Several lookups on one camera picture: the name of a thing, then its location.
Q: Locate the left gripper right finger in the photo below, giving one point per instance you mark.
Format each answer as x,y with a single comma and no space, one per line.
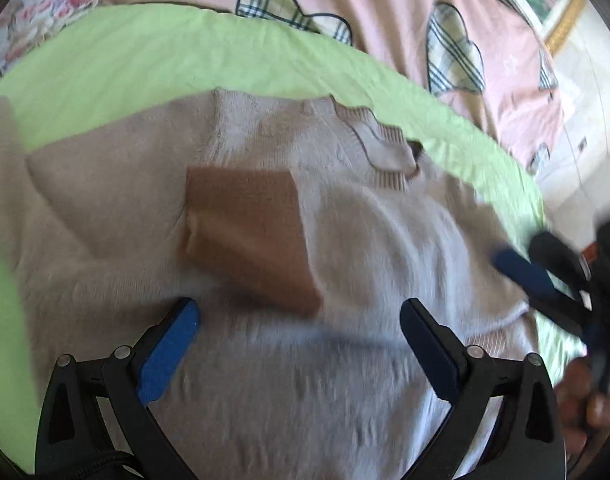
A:
526,441

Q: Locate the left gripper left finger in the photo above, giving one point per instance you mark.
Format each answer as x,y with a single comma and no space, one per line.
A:
96,421

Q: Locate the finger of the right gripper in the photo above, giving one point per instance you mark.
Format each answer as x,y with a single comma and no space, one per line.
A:
542,295
563,262

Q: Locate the beige knit sweater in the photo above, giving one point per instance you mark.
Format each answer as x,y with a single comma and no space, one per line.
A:
299,228

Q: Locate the person's right hand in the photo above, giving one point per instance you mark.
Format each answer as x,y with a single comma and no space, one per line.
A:
579,406

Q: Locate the pink quilt with plaid hearts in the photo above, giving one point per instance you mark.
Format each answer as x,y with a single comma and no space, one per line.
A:
480,57

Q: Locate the green bed sheet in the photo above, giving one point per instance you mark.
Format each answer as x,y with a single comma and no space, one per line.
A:
117,60

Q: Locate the pink purple floral cloth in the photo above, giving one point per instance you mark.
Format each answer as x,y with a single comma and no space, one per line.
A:
27,24

